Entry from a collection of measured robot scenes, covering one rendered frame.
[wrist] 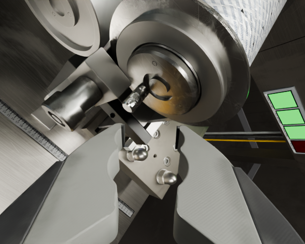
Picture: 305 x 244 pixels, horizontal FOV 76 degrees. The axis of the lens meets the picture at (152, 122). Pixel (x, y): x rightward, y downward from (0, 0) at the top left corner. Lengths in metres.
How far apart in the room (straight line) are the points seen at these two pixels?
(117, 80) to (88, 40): 0.07
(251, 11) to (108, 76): 0.14
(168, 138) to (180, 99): 0.30
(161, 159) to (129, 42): 0.33
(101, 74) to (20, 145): 0.32
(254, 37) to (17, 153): 0.46
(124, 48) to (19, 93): 0.34
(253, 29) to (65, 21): 0.19
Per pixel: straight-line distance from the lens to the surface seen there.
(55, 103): 0.20
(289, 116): 0.64
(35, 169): 0.50
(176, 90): 0.17
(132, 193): 0.59
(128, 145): 0.39
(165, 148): 0.47
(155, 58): 0.17
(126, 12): 0.19
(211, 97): 0.18
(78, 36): 0.27
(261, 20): 0.23
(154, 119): 0.29
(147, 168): 0.44
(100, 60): 0.22
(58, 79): 0.41
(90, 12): 0.22
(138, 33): 0.18
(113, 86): 0.21
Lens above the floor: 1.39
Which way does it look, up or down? 54 degrees down
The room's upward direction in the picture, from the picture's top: 84 degrees clockwise
